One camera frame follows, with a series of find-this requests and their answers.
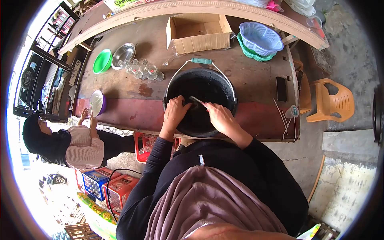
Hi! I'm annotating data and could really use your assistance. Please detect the blue plastic basket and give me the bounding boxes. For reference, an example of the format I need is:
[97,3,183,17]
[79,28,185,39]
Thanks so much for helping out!
[239,22,284,57]

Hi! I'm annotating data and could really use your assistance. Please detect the clear plastic cup with label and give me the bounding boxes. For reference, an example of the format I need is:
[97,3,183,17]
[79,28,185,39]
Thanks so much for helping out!
[285,105,300,119]

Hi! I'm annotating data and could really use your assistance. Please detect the clear plastic bag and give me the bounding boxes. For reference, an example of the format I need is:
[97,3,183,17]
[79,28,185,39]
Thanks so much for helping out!
[162,32,181,68]

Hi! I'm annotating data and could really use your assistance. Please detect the blue bottle crate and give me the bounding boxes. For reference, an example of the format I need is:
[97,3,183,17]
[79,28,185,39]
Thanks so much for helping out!
[82,170,110,202]

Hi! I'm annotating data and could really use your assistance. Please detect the long wooden shelf board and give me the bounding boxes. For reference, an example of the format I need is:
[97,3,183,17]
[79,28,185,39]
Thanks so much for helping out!
[58,0,330,55]

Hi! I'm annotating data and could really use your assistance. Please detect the wooden pallet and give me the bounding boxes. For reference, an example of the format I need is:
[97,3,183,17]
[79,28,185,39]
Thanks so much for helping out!
[64,223,103,240]

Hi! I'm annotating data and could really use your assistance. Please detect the green and yellow packet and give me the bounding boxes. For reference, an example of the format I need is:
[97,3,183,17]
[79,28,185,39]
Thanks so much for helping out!
[77,192,118,226]

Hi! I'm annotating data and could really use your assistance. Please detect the black cable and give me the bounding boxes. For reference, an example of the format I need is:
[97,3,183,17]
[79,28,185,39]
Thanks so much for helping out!
[106,168,143,224]

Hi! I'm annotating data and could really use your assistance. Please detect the group of clear glasses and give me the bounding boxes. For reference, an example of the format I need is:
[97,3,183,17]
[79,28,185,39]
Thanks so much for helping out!
[118,58,165,82]

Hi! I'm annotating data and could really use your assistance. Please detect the purple bowl with white plate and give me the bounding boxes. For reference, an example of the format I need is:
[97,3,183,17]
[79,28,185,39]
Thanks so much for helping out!
[89,89,107,118]

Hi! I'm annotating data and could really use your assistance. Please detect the wooden stick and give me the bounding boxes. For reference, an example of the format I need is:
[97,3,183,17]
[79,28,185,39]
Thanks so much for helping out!
[307,154,326,203]

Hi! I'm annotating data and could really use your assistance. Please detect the motorbike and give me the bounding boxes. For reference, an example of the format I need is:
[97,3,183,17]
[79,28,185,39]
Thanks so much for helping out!
[38,173,68,189]

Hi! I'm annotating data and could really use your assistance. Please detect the orange plastic chair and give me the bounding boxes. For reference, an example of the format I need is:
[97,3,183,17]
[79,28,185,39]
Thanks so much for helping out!
[306,78,355,123]

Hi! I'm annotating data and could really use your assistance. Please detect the person's right fingers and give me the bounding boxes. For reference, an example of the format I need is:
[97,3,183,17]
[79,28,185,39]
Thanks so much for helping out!
[202,101,225,113]

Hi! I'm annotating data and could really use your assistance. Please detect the person's right hand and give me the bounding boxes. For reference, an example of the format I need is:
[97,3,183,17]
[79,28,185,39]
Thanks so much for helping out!
[202,101,241,136]

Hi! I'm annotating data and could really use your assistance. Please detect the green plastic bowl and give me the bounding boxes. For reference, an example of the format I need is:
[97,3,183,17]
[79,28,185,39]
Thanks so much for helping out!
[92,48,113,75]

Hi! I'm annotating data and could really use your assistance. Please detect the person's left hand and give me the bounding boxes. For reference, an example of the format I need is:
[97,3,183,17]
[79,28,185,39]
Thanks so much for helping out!
[161,95,193,135]

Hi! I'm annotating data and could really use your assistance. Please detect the white handled brush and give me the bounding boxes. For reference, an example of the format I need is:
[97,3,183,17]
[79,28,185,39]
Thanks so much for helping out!
[190,96,207,107]

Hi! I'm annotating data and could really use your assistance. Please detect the black flat rectangle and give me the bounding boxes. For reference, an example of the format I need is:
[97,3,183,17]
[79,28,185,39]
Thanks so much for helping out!
[276,76,288,103]

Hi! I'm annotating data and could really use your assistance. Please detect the black bucket with green handle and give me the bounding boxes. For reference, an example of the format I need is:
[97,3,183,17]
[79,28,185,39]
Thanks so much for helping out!
[163,58,239,139]

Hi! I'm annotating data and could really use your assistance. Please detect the person's body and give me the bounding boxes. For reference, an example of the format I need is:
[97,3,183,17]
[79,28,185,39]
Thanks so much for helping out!
[115,138,309,240]

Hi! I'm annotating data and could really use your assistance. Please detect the open cardboard box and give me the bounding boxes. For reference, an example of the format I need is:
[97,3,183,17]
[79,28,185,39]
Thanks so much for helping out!
[166,13,233,55]

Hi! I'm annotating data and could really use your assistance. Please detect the pink plastic thing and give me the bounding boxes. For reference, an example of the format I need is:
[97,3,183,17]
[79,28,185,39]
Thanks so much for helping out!
[265,0,284,13]

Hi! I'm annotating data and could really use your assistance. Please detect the white plastic bags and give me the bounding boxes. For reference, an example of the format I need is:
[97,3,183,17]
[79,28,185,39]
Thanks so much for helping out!
[283,0,317,17]

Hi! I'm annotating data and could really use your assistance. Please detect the red crate with glasses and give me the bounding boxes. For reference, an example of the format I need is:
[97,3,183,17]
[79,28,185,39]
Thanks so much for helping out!
[134,132,181,164]

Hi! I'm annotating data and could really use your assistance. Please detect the green plastic basket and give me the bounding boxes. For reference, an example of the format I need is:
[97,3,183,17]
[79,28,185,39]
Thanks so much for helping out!
[237,31,277,62]

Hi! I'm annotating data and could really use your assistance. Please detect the bundle of white straws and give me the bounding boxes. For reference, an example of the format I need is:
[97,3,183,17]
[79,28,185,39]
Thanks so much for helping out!
[273,98,298,141]

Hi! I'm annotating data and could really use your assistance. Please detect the steel bowl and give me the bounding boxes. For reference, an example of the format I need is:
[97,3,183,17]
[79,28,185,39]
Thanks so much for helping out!
[111,42,137,71]

